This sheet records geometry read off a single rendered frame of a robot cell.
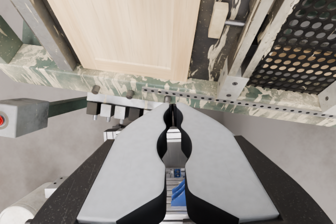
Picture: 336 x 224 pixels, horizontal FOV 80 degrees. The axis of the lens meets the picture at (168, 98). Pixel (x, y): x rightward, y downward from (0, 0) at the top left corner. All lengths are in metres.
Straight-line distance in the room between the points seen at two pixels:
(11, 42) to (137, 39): 0.50
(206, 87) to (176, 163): 0.90
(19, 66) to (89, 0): 0.44
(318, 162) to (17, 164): 2.48
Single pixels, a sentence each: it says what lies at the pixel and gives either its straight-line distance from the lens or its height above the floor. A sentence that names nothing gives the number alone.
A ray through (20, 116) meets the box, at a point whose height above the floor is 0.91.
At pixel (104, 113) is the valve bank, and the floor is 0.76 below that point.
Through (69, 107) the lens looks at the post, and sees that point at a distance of 1.24.
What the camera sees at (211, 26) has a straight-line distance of 0.51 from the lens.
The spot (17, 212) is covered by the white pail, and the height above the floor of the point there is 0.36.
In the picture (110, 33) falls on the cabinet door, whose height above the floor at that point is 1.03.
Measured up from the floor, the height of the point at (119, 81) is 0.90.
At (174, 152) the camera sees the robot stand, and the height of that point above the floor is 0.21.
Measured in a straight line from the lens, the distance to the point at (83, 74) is 0.78.
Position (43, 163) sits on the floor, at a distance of 2.12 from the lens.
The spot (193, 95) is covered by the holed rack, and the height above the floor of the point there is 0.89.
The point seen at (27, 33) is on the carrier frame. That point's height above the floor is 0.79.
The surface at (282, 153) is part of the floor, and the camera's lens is 1.87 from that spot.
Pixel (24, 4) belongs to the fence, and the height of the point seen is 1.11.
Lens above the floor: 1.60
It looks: 84 degrees down
